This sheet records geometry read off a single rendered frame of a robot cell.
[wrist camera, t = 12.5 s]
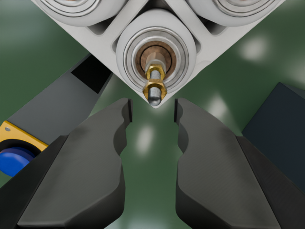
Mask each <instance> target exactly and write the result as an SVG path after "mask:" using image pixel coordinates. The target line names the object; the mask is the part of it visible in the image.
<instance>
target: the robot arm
mask: <svg viewBox="0 0 305 229"><path fill-rule="evenodd" d="M130 122H133V99H128V98H121V99H119V100H117V101H116V102H114V103H112V104H111V105H109V106H107V107H105V108H104V109H102V110H100V111H99V112H97V113H95V114H93V115H92V116H90V117H89V118H87V119H86V120H85V121H83V122H82V123H81V124H79V125H78V126H77V127H76V128H75V129H74V130H73V131H71V132H70V133H69V134H68V135H60V136H59V137H58V138H57V139H56V140H55V141H53V142H52V143H51V144H50V145H49V146H48V147H47V148H45V149H44V150H43V151H42V152H41V153H40V154H38V155H37V156H36V157H35V158H34V159H33V160H32V161H30V162H29V163H28V164H27V165H26V166H25V167H24V168H23V169H22V170H20V171H19V172H18V173H17V174H16V175H15V176H14V177H12V178H11V179H10V180H9V181H8V182H7V183H5V184H4V185H3V186H2V187H1V188H0V229H104V228H106V227H107V226H109V225H110V224H111V223H112V222H114V221H115V220H117V219H118V218H119V217H120V216H121V215H122V213H123V211H124V203H125V189H126V187H125V180H124V174H123V166H122V160H121V158H120V154H121V152H122V151H123V149H124V148H125V147H126V146H127V139H126V131H125V129H126V128H127V126H128V125H129V124H130ZM174 122H175V123H176V124H177V125H178V126H179V133H178V147H179V148H180V150H181V151H182V152H183V155H182V156H181V157H180V158H179V160H178V164H177V180H176V207H175V209H176V213H177V215H178V217H179V218H180V219H181V220H182V221H183V222H184V223H186V224H187V225H188V226H190V227H191V228H192V229H305V193H304V192H303V191H302V190H301V189H300V188H299V187H298V186H297V185H296V184H295V183H293V182H292V181H291V180H290V179H289V178H288V177H287V176H286V175H285V174H284V173H283V172H282V171H281V170H280V169H278V168H277V167H276V166H275V165H274V164H273V163H272V162H271V161H270V160H269V159H268V158H267V157H266V156H265V155H264V154H262V153H261V152H260V151H259V150H258V149H257V148H256V147H255V146H254V145H253V144H252V143H251V142H250V141H249V140H248V139H247V138H246V137H245V136H236V135H235V134H234V133H233V132H232V131H231V130H230V129H229V128H228V127H227V126H226V125H225V124H224V123H222V122H221V121H220V120H219V119H218V118H216V117H215V116H213V115H212V114H210V113H208V112H207V111H205V110H203V109H202V108H200V107H199V106H197V105H195V104H194V103H192V102H190V101H188V100H187V99H185V98H178V99H175V103H174Z"/></svg>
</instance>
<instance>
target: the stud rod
mask: <svg viewBox="0 0 305 229"><path fill-rule="evenodd" d="M150 79H161V75H160V72H159V71H157V70H154V71H152V72H151V74H150ZM161 101H162V98H161V91H160V89H159V88H157V87H152V88H151V89H150V90H149V92H148V102H149V104H150V105H152V106H158V105H160V103H161Z"/></svg>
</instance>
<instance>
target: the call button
mask: <svg viewBox="0 0 305 229"><path fill-rule="evenodd" d="M34 158H35V155H34V154H33V153H32V152H30V151H29V150H27V149H24V148H21V147H12V148H8V149H4V150H2V151H1V152H0V170H1V171H2V172H3V173H5V174H6V175H9V176H11V177H14V176H15V175H16V174H17V173H18V172H19V171H20V170H22V169H23V168H24V167H25V166H26V165H27V164H28V163H29V162H30V161H32V160H33V159H34Z"/></svg>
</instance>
